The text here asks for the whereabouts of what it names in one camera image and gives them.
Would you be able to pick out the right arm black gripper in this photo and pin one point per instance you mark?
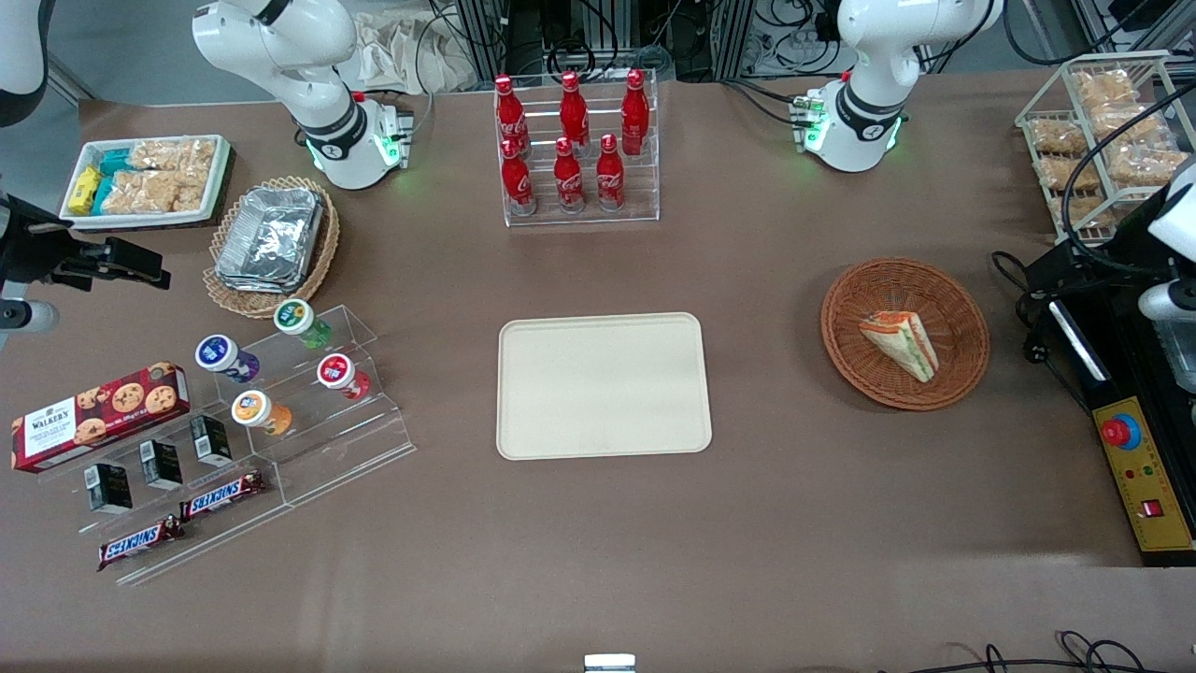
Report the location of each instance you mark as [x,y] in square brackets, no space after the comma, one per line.
[37,250]

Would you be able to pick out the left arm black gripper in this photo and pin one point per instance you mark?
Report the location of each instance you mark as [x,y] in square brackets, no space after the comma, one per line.
[1089,265]

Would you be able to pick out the triangle sandwich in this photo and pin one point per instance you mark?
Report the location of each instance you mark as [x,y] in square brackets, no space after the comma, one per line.
[904,344]

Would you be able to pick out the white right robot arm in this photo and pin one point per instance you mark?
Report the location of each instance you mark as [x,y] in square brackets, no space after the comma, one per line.
[318,103]

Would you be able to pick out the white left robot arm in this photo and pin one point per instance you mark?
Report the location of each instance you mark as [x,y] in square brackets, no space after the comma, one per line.
[869,84]

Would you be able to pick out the white rectangular snack tray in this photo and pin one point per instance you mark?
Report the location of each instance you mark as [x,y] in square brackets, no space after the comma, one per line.
[220,178]

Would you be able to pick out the light wicker basket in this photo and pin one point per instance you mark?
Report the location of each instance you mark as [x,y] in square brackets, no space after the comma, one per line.
[322,252]

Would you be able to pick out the brown wicker basket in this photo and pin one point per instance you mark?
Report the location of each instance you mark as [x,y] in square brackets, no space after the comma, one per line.
[878,383]

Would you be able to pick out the beige plastic tray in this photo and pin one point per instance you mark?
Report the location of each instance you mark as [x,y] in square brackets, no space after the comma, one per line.
[603,385]

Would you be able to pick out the clear bag rice crackers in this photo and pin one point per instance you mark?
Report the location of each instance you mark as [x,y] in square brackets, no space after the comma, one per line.
[149,192]
[173,155]

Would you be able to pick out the teal snack packet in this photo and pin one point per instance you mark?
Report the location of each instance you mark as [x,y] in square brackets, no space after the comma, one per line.
[116,161]
[103,193]

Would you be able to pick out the yellow snack packet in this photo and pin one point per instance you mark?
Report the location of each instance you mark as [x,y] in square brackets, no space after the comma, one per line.
[84,189]

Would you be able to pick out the black countertop appliance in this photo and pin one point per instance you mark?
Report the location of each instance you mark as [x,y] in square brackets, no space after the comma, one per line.
[1126,360]

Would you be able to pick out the purple jar white lid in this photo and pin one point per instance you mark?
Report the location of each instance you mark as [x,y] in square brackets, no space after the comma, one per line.
[220,353]

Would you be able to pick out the stack of foil trays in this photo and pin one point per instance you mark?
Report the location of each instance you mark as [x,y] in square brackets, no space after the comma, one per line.
[271,238]

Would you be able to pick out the clear glass container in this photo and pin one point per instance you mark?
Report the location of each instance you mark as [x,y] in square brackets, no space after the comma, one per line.
[1181,355]

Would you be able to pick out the red Walkers cookie box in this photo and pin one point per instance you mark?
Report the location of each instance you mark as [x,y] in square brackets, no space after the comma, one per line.
[93,421]

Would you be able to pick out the green jar white lid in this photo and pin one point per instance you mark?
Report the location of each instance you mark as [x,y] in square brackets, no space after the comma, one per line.
[297,318]

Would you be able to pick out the orange jar white lid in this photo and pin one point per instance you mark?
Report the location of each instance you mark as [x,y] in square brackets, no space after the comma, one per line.
[254,409]

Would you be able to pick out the small black box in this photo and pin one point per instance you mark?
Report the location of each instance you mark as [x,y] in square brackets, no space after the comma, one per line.
[110,488]
[211,441]
[162,465]

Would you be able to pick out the red jar white lid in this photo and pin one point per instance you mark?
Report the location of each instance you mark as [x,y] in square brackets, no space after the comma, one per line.
[336,372]

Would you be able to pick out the yellow emergency stop control box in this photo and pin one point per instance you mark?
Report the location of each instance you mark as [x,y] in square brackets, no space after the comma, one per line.
[1145,486]

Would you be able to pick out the Snickers chocolate bar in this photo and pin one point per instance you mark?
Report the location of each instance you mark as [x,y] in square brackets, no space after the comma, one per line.
[222,495]
[140,543]

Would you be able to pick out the clear acrylic stepped stand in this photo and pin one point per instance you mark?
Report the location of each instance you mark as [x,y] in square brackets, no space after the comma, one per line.
[346,439]

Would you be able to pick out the white cloth bag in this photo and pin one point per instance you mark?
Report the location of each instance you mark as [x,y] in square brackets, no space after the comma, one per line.
[392,51]

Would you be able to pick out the red cola bottle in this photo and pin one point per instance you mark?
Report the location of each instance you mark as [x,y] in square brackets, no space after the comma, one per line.
[510,114]
[574,110]
[517,179]
[609,178]
[568,179]
[634,112]

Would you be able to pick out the clear acrylic bottle rack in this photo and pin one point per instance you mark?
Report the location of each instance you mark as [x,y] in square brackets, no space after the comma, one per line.
[645,187]

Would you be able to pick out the left arm grey camera mount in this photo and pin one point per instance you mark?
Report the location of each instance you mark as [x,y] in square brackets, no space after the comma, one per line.
[1163,301]

